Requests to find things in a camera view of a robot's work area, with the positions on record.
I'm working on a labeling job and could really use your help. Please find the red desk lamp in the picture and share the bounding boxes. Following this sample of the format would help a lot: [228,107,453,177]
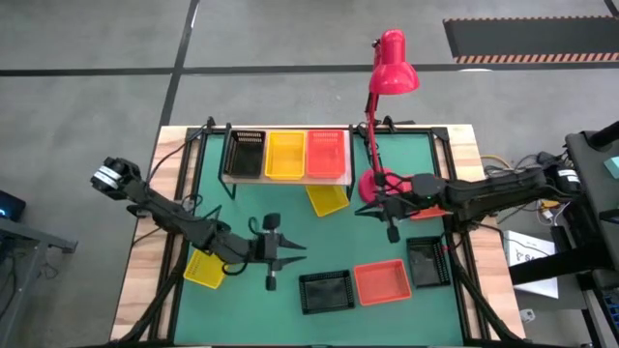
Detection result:
[357,28,421,204]

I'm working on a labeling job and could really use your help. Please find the white paper sheet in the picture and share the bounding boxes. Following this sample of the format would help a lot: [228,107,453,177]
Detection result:
[502,229,561,300]

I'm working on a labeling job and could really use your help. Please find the black round post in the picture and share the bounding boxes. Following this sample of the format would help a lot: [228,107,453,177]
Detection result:
[587,120,619,149]

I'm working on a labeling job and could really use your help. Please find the blue plastic crate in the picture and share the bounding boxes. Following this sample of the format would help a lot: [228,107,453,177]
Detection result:
[599,287,619,339]

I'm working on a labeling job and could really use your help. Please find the green table mat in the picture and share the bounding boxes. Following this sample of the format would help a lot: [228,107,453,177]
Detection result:
[172,130,466,347]

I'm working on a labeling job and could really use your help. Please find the black metal rig frame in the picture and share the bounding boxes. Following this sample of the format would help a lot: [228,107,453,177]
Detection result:
[108,115,529,348]

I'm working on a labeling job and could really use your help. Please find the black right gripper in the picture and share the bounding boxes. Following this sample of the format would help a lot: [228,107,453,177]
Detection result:
[354,171,413,245]

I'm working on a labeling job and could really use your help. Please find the black equipment cart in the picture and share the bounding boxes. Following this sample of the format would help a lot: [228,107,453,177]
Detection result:
[564,120,619,291]

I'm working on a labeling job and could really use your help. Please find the black power adapter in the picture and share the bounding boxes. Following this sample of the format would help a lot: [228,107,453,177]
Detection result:
[550,224,573,255]

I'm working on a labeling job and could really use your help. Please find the grey metal desk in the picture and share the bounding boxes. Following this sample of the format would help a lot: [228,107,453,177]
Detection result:
[0,216,79,348]

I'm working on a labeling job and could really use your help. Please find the yellow cable connector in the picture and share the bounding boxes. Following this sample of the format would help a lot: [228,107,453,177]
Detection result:
[539,196,557,222]

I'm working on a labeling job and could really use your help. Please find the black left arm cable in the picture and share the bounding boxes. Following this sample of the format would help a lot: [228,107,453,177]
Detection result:
[144,126,210,185]

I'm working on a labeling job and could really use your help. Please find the black plastic slotted basket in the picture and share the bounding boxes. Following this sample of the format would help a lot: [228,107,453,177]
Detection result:
[222,129,267,178]
[298,269,356,316]
[405,235,452,289]

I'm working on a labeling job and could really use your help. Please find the orange plastic slotted basket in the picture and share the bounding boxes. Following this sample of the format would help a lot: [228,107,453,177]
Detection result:
[353,258,413,307]
[409,205,454,222]
[305,129,347,180]

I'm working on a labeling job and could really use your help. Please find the yellow plastic slotted basket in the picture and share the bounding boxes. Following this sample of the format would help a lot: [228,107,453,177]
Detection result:
[305,185,351,218]
[263,130,308,182]
[183,248,227,290]

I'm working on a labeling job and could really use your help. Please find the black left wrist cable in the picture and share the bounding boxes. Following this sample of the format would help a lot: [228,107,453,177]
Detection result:
[220,215,265,279]

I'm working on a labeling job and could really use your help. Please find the black hazard-striped floor mat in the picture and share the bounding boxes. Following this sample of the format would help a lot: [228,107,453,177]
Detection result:
[443,15,619,65]

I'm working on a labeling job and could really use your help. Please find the black metal beam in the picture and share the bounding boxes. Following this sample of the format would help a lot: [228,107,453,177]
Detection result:
[507,241,619,286]

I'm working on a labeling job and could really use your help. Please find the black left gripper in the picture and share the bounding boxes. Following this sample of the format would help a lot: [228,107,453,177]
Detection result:
[253,212,309,292]

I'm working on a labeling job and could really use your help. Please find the black device blue light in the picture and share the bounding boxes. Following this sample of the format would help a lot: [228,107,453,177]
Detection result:
[0,188,27,223]

